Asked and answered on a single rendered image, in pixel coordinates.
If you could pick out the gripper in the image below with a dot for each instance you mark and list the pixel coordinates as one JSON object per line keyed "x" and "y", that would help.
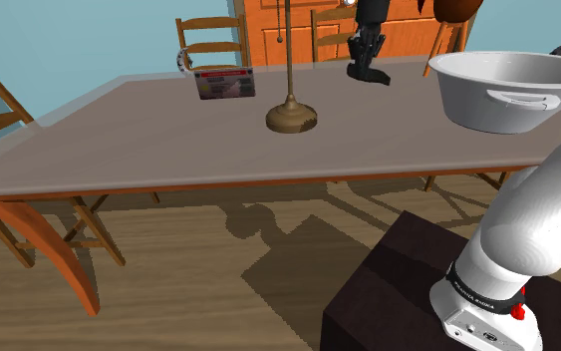
{"x": 371, "y": 14}

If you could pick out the grey top wooden table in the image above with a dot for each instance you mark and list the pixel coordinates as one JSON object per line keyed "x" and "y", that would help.
{"x": 173, "y": 141}

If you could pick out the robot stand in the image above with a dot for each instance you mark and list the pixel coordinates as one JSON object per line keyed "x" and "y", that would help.
{"x": 387, "y": 296}

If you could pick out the grey card with red stripe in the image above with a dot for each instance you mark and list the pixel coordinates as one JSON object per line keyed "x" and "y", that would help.
{"x": 224, "y": 85}

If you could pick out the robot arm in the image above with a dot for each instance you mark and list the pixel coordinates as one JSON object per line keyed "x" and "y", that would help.
{"x": 532, "y": 228}

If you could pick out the wooden stool with brown seat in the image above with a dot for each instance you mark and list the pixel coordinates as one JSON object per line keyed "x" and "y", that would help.
{"x": 457, "y": 9}

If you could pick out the brass lamp stand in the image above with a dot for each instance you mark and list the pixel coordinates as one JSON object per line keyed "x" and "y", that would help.
{"x": 290, "y": 119}

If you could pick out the speckled grey curved band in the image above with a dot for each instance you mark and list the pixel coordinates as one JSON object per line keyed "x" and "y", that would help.
{"x": 181, "y": 61}

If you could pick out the orange wooden door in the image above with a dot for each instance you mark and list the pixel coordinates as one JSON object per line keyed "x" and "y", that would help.
{"x": 406, "y": 39}

